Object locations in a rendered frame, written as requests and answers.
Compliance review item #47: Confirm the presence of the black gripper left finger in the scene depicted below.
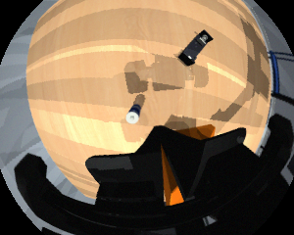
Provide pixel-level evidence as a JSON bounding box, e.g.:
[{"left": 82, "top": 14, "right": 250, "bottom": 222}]
[{"left": 85, "top": 125, "right": 164, "bottom": 197}]

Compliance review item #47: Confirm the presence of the blue and silver battery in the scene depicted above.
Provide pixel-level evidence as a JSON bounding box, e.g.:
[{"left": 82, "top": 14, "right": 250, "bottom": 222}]
[{"left": 126, "top": 105, "right": 140, "bottom": 124}]

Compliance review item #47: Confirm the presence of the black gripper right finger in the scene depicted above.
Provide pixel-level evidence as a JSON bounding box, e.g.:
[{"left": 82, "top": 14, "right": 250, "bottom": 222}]
[{"left": 158, "top": 124, "right": 246, "bottom": 203}]

